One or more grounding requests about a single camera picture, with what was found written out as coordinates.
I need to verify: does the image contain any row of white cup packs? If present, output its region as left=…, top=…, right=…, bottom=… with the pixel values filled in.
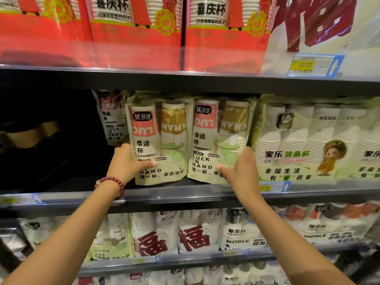
left=78, top=260, right=293, bottom=285

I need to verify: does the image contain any clear plastic shelf rail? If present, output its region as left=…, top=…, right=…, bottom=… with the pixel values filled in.
left=0, top=37, right=380, bottom=80
left=0, top=180, right=380, bottom=209

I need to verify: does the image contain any red paper cup pack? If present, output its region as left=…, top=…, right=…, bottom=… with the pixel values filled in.
left=183, top=0, right=277, bottom=73
left=0, top=0, right=93, bottom=67
left=85, top=0, right=184, bottom=71

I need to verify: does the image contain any person's left forearm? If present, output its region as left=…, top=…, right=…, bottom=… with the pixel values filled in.
left=0, top=179, right=125, bottom=285

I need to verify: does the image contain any person's right hand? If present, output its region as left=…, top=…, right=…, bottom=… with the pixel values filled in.
left=216, top=146, right=265, bottom=206

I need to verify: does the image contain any white cup pack red character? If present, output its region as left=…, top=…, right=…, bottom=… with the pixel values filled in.
left=178, top=209, right=227, bottom=254
left=130, top=211, right=180, bottom=258

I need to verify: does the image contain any large white pack red character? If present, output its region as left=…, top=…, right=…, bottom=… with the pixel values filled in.
left=261, top=0, right=380, bottom=79

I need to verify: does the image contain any person's right forearm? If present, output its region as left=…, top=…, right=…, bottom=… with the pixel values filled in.
left=237, top=190, right=355, bottom=285

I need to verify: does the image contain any white green cartoon cup pack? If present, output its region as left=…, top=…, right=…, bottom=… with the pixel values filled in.
left=335, top=97, right=380, bottom=181
left=250, top=94, right=357, bottom=185

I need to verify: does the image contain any clear white cup pack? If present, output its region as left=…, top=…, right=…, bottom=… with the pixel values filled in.
left=19, top=216, right=70, bottom=250

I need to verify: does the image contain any person's left hand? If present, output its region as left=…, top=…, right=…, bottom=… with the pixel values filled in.
left=106, top=143, right=158, bottom=186

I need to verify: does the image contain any white cup pack black lettering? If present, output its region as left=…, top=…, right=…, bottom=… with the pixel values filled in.
left=220, top=208, right=274, bottom=252
left=300, top=202, right=373, bottom=245

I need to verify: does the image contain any cream paper cup pack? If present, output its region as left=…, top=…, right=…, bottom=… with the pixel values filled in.
left=92, top=90, right=132, bottom=146
left=126, top=95, right=194, bottom=186
left=187, top=96, right=257, bottom=185

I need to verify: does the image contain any cream green cup pack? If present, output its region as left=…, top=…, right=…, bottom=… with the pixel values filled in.
left=88, top=213, right=135, bottom=261

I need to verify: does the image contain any blue yellow price tag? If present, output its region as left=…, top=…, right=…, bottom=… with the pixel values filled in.
left=258, top=181, right=292, bottom=193
left=287, top=53, right=345, bottom=78

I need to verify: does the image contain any dark red bead bracelet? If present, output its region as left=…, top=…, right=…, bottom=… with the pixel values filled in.
left=94, top=176, right=125, bottom=201

